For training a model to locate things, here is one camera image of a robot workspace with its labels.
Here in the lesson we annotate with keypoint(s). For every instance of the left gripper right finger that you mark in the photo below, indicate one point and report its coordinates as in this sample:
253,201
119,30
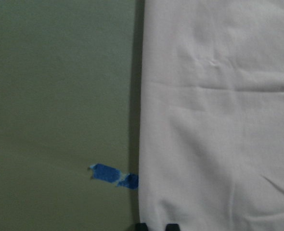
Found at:
172,227

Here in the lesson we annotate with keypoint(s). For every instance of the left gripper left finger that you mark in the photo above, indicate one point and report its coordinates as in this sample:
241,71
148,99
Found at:
141,227

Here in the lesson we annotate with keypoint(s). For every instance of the pink Snoopy t-shirt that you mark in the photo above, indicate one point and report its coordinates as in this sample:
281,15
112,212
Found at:
212,115

